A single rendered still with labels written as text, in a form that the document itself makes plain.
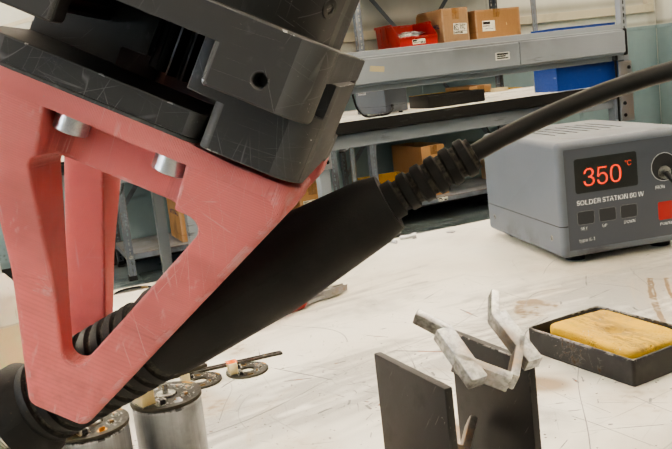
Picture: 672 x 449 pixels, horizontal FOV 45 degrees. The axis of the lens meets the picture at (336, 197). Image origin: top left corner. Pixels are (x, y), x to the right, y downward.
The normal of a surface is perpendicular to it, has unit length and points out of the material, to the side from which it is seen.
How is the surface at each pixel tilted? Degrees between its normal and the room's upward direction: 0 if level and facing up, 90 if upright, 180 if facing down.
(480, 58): 90
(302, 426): 0
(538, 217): 90
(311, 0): 110
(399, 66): 90
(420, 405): 90
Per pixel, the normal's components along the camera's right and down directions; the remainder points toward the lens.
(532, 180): -0.97, 0.14
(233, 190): -0.21, 0.47
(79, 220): -0.06, 0.09
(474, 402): -0.88, 0.17
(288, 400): -0.11, -0.98
